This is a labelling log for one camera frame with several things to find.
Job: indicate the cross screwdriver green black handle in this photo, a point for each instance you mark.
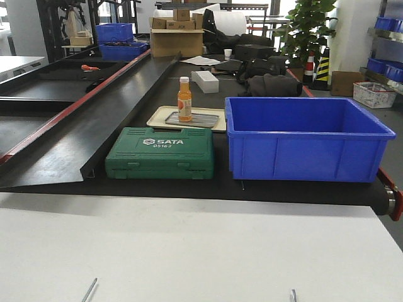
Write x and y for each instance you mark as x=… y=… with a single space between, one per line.
x=90 y=290

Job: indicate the small grey metal tray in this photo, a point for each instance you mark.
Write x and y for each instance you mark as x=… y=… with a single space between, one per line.
x=197 y=120

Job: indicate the cream plastic tray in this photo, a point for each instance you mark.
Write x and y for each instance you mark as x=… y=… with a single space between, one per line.
x=157 y=120

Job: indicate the orange juice bottle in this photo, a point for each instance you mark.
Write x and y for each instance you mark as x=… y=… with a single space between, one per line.
x=184 y=99

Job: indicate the green SATA tool case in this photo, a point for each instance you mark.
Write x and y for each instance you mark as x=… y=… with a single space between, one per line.
x=143 y=153

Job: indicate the white foam block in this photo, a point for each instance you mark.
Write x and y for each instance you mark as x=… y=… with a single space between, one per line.
x=206 y=81

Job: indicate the large blue plastic bin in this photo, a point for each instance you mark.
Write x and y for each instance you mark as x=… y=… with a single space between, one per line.
x=303 y=139

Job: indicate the dark grey bag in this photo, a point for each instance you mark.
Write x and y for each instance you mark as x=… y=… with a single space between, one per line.
x=268 y=85

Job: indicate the white paper cup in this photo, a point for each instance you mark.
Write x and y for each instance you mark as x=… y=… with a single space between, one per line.
x=227 y=53

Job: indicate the black box on conveyor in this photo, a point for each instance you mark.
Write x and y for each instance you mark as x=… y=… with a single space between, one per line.
x=246 y=52

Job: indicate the large cardboard box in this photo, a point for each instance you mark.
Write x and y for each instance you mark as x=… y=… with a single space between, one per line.
x=165 y=43

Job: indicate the red white traffic cone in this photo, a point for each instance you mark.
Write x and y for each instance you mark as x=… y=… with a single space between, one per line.
x=309 y=69

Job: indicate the blue bin rear lower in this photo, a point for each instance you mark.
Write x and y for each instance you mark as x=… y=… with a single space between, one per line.
x=123 y=51

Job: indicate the yellow black traffic cone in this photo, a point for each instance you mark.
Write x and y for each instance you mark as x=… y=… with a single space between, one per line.
x=322 y=73

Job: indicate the blue bin rear upper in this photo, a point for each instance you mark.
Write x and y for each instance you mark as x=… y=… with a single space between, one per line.
x=114 y=32

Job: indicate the brown cardboard box on floor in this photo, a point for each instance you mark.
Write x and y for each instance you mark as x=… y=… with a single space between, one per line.
x=342 y=82

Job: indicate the green potted plant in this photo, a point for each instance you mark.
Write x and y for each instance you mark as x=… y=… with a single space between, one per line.
x=306 y=31

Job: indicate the long black metal rail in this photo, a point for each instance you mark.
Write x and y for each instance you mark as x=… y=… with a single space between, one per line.
x=70 y=144

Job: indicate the white wire basket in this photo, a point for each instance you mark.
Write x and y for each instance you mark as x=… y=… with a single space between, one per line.
x=373 y=95

